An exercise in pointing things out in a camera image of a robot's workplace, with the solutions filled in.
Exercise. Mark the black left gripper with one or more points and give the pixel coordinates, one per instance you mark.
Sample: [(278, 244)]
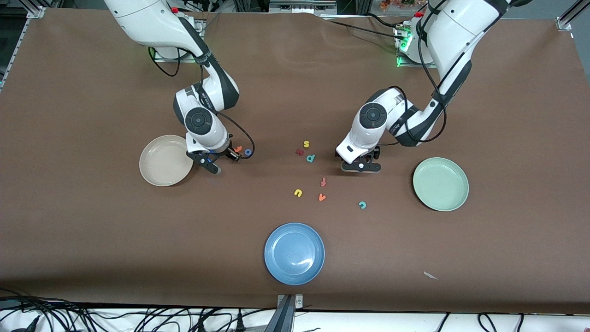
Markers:
[(374, 153)]

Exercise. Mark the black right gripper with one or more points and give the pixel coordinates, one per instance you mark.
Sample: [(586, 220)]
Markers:
[(227, 151)]

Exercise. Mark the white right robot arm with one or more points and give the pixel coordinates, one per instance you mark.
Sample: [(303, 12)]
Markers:
[(152, 23)]

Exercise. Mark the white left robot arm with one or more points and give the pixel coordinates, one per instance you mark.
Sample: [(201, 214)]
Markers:
[(456, 32)]

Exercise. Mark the beige brown plate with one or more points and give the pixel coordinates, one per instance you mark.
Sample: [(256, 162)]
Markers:
[(163, 161)]

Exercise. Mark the light green plate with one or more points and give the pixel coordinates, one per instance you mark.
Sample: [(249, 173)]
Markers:
[(440, 184)]

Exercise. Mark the brown table cover sheet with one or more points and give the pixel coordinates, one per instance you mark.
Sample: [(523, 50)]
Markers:
[(276, 92)]

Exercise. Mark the blue plate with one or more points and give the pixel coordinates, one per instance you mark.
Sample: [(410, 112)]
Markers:
[(295, 253)]

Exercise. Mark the white paper scrap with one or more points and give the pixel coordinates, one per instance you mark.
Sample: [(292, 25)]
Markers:
[(430, 275)]

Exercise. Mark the orange flower decoration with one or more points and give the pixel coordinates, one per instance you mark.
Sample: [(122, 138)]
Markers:
[(392, 4)]

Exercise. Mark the grey device box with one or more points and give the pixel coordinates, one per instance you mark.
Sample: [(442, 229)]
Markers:
[(299, 7)]

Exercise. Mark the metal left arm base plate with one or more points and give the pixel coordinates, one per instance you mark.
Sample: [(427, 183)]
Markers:
[(410, 65)]

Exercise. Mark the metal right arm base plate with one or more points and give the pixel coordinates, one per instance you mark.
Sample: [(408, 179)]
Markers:
[(175, 60)]

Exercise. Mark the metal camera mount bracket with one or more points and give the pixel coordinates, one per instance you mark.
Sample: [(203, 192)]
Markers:
[(286, 313)]

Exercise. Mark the aluminium frame profile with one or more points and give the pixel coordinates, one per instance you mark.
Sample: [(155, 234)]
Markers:
[(34, 10), (564, 20)]

